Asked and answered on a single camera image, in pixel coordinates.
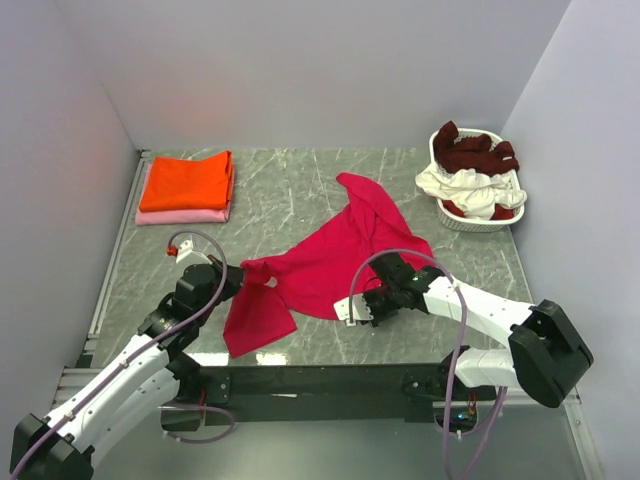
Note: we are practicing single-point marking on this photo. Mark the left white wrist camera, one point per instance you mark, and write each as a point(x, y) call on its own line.
point(186, 254)

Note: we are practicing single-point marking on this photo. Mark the folded orange t shirt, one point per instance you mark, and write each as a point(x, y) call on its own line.
point(179, 184)

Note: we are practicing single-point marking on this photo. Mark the crimson pink t shirt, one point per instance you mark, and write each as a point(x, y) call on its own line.
point(316, 273)

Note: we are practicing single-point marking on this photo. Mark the dark maroon garment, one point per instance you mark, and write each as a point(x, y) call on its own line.
point(454, 153)

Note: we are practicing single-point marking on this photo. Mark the white crumpled garment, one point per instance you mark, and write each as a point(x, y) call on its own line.
point(471, 191)

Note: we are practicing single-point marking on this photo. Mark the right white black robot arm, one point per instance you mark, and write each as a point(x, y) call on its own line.
point(540, 351)

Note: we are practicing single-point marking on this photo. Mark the red garment in basket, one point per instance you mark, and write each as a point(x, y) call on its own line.
point(498, 212)

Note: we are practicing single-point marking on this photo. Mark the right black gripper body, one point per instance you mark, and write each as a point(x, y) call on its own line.
point(383, 302)

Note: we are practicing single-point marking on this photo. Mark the white plastic laundry basket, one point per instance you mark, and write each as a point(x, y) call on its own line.
point(470, 225)

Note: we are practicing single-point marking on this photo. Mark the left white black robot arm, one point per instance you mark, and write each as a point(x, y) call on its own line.
point(152, 370)

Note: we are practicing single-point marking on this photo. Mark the aluminium frame rail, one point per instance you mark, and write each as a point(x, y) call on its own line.
point(127, 293)

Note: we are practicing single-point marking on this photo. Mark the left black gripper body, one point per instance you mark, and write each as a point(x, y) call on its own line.
point(231, 287)

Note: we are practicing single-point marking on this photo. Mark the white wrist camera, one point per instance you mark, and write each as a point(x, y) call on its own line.
point(186, 254)
point(353, 311)

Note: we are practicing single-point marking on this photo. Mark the folded light pink t shirt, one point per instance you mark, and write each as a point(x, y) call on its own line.
point(189, 216)

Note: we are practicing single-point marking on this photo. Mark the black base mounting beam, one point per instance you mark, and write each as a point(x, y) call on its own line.
point(309, 393)

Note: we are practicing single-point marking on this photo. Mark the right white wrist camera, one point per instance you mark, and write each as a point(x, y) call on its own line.
point(353, 311)

